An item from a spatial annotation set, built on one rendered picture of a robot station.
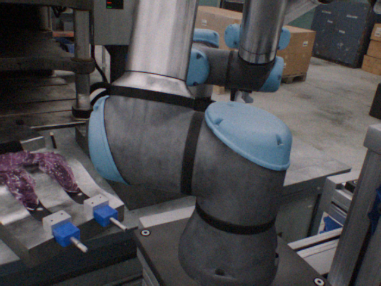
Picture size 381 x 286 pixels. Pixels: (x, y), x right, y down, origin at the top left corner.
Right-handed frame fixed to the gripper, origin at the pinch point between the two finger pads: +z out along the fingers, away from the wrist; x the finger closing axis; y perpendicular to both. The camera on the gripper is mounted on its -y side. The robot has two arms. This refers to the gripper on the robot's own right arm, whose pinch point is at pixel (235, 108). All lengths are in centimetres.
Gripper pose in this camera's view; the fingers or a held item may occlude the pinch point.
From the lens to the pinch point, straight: 152.7
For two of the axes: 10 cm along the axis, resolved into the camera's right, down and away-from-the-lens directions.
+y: 8.1, 3.1, -4.9
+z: -1.0, 9.1, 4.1
